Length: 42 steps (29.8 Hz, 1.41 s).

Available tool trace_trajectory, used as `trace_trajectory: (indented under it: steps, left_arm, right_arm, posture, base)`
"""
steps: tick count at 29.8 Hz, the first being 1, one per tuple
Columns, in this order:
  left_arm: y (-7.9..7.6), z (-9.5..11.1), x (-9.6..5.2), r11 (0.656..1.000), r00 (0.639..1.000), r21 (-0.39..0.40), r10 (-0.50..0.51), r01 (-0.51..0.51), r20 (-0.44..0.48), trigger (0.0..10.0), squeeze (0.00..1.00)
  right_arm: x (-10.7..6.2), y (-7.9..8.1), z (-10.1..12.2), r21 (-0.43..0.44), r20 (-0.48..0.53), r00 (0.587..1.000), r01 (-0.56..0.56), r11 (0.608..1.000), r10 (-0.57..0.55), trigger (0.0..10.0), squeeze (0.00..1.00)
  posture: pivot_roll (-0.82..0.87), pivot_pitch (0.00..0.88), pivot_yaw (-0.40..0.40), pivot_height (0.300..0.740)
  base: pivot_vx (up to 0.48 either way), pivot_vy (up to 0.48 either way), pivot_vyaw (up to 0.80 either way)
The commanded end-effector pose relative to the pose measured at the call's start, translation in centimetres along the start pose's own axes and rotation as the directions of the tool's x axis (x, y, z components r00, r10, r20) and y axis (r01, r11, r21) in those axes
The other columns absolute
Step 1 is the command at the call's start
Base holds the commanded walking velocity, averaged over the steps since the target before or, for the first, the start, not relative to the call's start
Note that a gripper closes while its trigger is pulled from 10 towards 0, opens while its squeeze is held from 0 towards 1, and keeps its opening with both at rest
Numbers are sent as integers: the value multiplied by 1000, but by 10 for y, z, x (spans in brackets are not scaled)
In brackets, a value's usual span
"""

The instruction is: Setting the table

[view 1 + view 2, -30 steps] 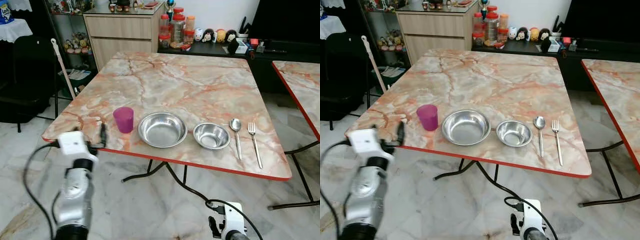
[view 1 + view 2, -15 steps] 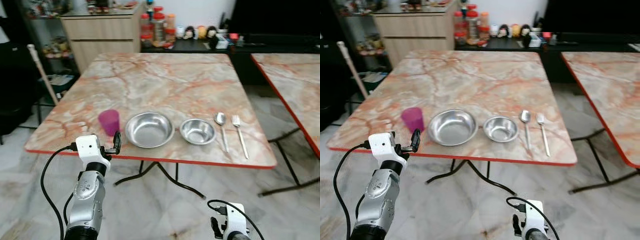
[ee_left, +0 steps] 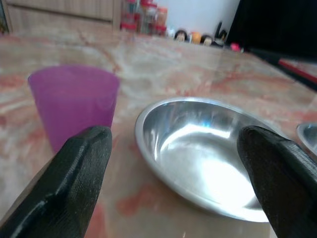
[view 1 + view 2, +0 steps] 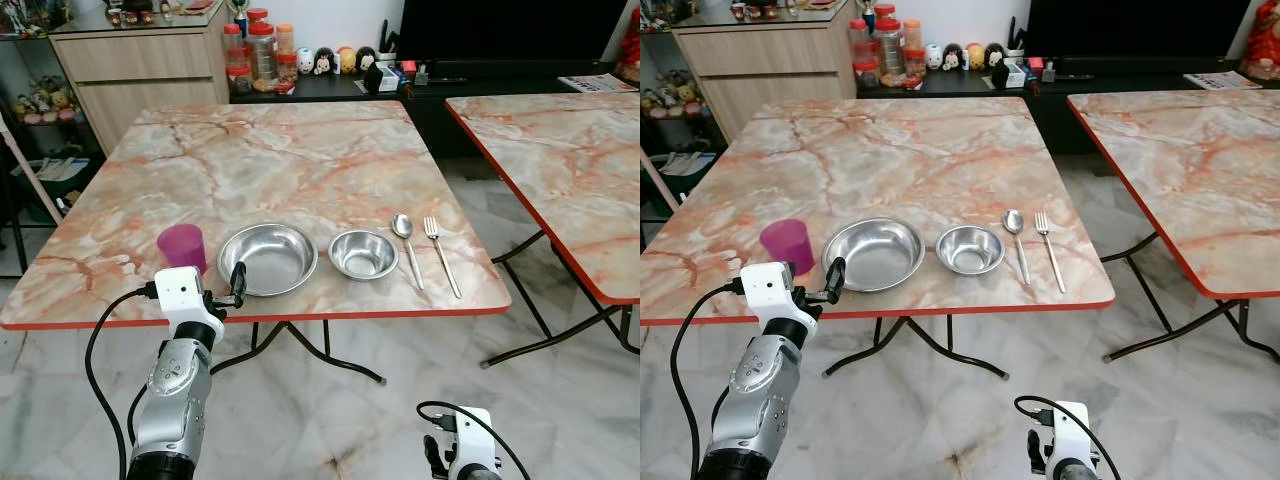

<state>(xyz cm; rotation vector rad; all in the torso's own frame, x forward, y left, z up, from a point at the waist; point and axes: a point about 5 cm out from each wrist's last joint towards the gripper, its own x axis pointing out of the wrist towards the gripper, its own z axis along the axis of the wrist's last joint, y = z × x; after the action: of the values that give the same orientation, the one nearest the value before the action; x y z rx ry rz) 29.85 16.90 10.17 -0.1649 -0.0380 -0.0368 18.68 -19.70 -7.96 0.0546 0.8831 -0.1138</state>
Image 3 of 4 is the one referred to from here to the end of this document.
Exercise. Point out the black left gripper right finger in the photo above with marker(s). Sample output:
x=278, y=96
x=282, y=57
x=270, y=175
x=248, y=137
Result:
x=284, y=183

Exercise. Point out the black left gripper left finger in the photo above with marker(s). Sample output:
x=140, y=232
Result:
x=71, y=178

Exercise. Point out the small stainless steel bowl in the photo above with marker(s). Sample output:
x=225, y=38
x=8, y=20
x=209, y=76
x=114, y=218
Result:
x=310, y=135

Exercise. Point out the purple plastic cup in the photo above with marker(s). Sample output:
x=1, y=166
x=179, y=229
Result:
x=74, y=99

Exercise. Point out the large stainless steel bowl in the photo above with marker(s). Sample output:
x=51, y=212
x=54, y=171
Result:
x=198, y=153

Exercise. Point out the black board with red edge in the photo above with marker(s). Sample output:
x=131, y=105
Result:
x=297, y=69

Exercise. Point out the small pink toy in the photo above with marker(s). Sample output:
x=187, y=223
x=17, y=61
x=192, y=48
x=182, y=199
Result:
x=235, y=46

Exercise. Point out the large black screen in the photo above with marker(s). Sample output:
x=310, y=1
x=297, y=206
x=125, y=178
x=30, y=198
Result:
x=272, y=22

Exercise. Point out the tall black figurine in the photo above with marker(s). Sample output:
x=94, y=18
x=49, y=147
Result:
x=221, y=34

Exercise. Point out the black-haired doll figurine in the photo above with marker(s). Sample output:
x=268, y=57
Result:
x=206, y=40
x=180, y=35

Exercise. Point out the wooden cabinet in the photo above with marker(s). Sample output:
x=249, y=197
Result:
x=62, y=10

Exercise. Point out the orange round figurine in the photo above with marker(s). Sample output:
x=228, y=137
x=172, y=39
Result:
x=196, y=37

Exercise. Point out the red-lidded clear jar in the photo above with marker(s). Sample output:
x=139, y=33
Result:
x=149, y=17
x=130, y=15

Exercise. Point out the red-lidded jar orange contents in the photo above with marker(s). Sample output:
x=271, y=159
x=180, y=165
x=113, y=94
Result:
x=161, y=19

